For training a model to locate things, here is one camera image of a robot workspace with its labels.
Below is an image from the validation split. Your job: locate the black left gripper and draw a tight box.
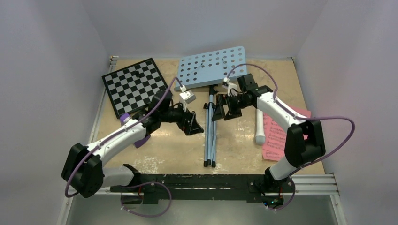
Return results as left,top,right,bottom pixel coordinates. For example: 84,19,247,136
159,100,203,135

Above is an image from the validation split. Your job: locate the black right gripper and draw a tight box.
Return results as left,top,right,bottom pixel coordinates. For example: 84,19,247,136
212,93,251,121

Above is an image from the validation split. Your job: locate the light blue music stand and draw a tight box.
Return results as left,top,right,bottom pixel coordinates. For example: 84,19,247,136
177,46,247,168

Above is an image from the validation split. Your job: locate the purple metronome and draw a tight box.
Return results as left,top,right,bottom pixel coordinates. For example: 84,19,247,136
119,112,152,149

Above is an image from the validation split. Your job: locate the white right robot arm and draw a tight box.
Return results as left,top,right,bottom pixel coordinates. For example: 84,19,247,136
212,74,326,191

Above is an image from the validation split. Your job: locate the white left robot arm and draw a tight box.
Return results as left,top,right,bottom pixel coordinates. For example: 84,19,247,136
61,90,204,198

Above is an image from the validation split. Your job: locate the black white checkerboard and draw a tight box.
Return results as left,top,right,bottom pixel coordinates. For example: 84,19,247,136
101,58,169,119

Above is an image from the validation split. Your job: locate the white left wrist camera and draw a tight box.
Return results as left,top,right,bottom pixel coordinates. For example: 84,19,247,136
179,85,196,108

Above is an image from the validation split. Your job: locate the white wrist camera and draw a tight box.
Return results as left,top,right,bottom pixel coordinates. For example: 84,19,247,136
222,77,238,97
179,85,196,108

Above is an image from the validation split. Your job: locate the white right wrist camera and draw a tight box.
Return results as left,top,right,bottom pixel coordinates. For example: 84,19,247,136
222,77,238,97

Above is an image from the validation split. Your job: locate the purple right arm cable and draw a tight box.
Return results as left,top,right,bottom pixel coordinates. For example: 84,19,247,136
226,63,356,174

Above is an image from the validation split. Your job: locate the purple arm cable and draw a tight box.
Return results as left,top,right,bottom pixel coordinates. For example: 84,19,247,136
64,77,184,198
226,63,356,174

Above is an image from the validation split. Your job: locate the white recorder flute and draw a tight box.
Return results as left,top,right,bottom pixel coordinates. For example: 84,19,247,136
254,109,266,145

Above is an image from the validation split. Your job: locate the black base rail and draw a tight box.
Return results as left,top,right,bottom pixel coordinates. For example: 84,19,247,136
110,174,294,204

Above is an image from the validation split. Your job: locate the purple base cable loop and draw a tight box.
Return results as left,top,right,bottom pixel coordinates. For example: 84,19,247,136
120,179,173,218

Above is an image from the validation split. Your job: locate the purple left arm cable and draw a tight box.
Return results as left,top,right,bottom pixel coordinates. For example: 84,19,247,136
64,77,184,198

